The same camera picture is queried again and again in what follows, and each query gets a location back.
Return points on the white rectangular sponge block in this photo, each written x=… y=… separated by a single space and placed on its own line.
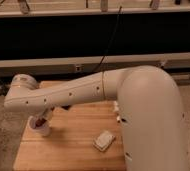
x=104 y=140

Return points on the red pepper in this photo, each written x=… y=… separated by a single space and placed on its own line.
x=39 y=122

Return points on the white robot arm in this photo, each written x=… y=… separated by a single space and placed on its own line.
x=150 y=106

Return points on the white ceramic cup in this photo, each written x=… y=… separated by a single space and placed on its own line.
x=43 y=130

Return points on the metal shelf rail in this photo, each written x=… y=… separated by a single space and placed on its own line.
x=68 y=65

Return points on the wooden cutting board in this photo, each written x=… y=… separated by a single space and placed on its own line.
x=69 y=146

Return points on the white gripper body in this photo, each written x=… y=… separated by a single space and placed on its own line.
x=47 y=114

